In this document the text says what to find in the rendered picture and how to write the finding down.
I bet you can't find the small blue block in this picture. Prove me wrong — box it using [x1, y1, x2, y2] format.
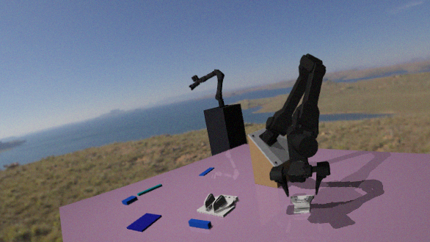
[122, 195, 138, 205]

